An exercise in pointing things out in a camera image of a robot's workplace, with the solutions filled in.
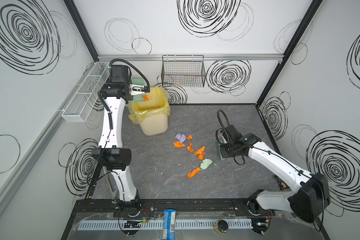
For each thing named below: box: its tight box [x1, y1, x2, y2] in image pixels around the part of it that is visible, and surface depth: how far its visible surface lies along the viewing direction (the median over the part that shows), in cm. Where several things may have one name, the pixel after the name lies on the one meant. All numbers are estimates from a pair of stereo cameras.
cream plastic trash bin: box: [139, 114, 169, 136], surface depth 95 cm
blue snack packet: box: [161, 209, 177, 240], surface depth 70 cm
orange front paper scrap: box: [194, 146, 206, 160], surface depth 93 cm
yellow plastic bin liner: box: [126, 87, 171, 124], surface depth 86 cm
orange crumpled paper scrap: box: [187, 142, 194, 153], surface depth 96 cm
